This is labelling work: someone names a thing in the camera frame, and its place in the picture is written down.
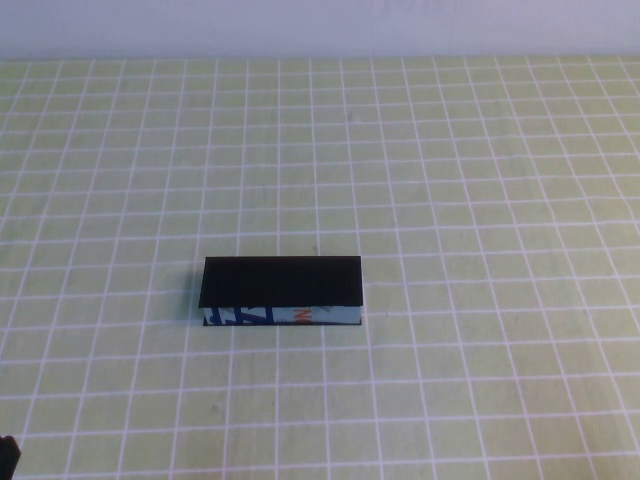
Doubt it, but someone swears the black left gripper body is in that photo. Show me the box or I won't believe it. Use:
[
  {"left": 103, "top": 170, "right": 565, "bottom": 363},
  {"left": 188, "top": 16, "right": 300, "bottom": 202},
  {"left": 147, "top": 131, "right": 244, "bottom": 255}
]
[{"left": 0, "top": 434, "right": 22, "bottom": 480}]

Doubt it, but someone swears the black glasses case box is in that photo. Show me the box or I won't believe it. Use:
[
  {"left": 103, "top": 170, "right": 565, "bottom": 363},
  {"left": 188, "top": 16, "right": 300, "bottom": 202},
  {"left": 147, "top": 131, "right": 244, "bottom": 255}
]
[{"left": 198, "top": 255, "right": 365, "bottom": 329}]

